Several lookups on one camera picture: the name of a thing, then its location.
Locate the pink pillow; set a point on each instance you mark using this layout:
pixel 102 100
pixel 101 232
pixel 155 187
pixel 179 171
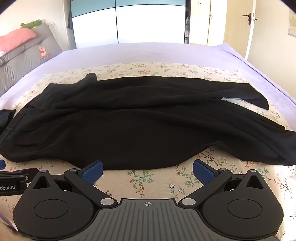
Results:
pixel 16 39

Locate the blue and white wardrobe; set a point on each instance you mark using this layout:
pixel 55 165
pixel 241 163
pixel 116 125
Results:
pixel 129 20

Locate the white wall socket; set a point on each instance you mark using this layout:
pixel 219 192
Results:
pixel 52 23

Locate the cream room door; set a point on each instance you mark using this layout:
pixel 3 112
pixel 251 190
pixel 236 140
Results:
pixel 238 32

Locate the floral printed blanket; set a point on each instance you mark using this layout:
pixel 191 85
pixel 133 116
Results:
pixel 148 179

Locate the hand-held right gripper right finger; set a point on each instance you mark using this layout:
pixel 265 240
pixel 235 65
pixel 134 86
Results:
pixel 204 172

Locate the purple bed sheet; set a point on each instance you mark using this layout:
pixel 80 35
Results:
pixel 148 53

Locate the black pants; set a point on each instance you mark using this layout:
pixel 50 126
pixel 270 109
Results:
pixel 138 127

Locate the green plush toy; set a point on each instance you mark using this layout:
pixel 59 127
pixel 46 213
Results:
pixel 31 23

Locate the wall picture frame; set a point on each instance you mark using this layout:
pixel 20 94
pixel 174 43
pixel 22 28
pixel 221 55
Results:
pixel 292 20

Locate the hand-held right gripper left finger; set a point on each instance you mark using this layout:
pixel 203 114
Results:
pixel 92 172

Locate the cream cabinet door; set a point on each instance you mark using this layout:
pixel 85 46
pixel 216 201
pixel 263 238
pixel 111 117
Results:
pixel 217 25

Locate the grey headboard cushion bear print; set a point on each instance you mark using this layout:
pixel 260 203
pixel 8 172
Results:
pixel 23 64

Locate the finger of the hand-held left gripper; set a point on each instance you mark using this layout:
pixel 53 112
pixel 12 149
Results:
pixel 20 173
pixel 2 165

